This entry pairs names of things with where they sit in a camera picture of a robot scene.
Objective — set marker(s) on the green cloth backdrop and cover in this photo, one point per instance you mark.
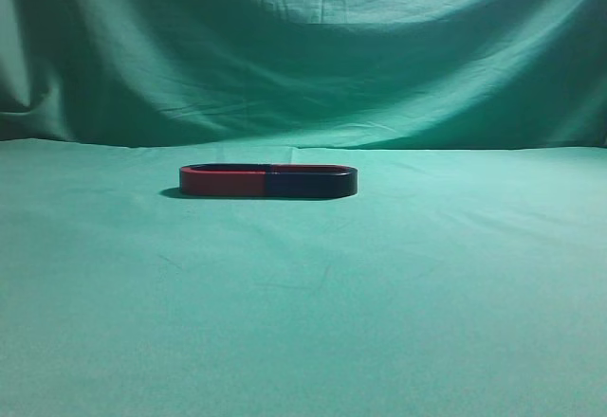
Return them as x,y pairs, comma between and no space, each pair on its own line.
466,277

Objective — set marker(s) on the left horseshoe magnet red front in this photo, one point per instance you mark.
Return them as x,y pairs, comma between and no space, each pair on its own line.
224,179

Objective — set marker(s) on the horseshoe magnet blue front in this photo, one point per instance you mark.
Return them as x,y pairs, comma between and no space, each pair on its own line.
310,181

